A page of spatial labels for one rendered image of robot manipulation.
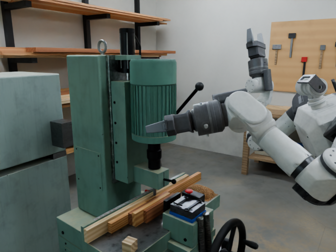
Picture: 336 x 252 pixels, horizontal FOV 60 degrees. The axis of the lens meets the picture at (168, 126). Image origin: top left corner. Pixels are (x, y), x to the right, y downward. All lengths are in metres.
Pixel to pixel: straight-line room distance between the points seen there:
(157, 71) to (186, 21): 3.83
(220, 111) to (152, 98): 0.35
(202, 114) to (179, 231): 0.49
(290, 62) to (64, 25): 2.87
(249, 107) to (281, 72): 3.50
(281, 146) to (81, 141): 0.88
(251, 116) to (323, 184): 0.22
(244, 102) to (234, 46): 3.72
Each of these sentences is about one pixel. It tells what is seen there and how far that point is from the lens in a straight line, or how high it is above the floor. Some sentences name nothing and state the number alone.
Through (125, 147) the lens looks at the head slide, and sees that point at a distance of 1.18.
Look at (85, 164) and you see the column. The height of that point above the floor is 1.05.
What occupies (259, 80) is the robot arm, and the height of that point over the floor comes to 1.41.
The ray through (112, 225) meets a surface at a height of 0.93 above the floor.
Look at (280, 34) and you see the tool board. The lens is 4.26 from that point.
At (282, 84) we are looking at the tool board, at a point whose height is 1.14.
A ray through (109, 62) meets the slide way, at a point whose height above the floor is 1.49.
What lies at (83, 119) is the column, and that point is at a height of 1.25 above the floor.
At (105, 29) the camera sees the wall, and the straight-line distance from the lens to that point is 4.27.
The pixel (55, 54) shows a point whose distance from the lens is 3.13.
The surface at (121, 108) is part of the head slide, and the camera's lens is 1.16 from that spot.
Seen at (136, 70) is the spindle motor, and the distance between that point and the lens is 1.05.
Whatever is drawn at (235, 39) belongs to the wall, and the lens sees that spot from 4.46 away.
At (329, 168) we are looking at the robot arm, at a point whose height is 1.28.
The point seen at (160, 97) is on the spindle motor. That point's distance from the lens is 1.05.
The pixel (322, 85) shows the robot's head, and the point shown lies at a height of 1.42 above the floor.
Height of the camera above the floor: 1.52
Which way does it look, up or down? 14 degrees down
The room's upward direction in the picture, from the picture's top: straight up
